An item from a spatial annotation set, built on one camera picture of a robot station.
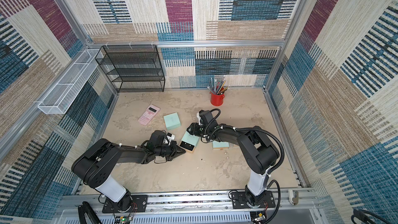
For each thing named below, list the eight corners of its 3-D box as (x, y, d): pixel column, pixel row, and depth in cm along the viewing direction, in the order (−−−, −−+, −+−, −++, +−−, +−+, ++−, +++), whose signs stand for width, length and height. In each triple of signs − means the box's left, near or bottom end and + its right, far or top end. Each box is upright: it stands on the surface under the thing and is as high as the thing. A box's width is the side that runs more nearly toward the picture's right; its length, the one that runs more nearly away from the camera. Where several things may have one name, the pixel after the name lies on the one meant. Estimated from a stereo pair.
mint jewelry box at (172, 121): (167, 130, 100) (166, 127, 98) (163, 118, 106) (163, 116, 103) (181, 125, 102) (181, 123, 100) (177, 114, 108) (177, 111, 105)
